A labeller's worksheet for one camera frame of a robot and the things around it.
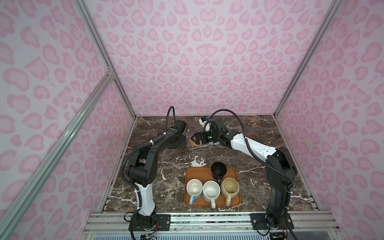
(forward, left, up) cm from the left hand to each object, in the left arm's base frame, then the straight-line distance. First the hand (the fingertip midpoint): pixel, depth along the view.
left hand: (181, 141), depth 97 cm
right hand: (-3, -11, +11) cm, 16 cm away
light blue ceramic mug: (-28, -8, -6) cm, 30 cm away
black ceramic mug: (-20, -22, 0) cm, 30 cm away
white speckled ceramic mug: (-30, -18, -5) cm, 35 cm away
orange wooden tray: (-20, -14, -7) cm, 26 cm away
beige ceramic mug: (-28, -28, -5) cm, 40 cm away
